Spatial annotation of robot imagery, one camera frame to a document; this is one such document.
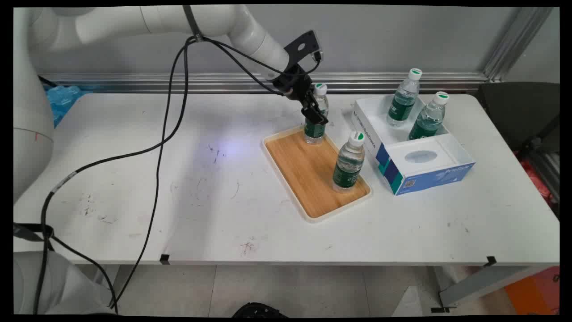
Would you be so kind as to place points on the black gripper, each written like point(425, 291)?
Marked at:
point(292, 80)

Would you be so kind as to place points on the water bottle green label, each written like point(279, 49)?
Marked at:
point(314, 132)
point(428, 120)
point(348, 165)
point(403, 103)

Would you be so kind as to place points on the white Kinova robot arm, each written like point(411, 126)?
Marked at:
point(111, 22)

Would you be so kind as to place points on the wooden tray with white rim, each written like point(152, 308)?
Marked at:
point(304, 174)

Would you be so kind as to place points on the white and blue cardboard box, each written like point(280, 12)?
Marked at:
point(429, 174)

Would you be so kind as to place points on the black round object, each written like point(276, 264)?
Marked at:
point(259, 311)

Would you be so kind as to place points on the black tape piece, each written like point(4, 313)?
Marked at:
point(165, 259)
point(491, 261)
point(440, 309)

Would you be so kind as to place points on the red cloth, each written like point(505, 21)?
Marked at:
point(536, 181)

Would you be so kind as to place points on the grey table leg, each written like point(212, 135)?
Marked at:
point(121, 277)
point(487, 284)

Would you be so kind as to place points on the blue plastic bag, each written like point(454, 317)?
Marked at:
point(65, 100)

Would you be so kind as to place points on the orange box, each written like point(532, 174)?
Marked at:
point(534, 290)

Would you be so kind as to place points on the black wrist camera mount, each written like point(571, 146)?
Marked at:
point(304, 44)

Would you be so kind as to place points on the long aluminium wall rail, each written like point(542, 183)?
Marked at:
point(178, 82)

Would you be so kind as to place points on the aluminium frame post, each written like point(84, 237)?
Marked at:
point(518, 42)

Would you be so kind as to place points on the aluminium side rail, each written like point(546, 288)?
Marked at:
point(547, 172)

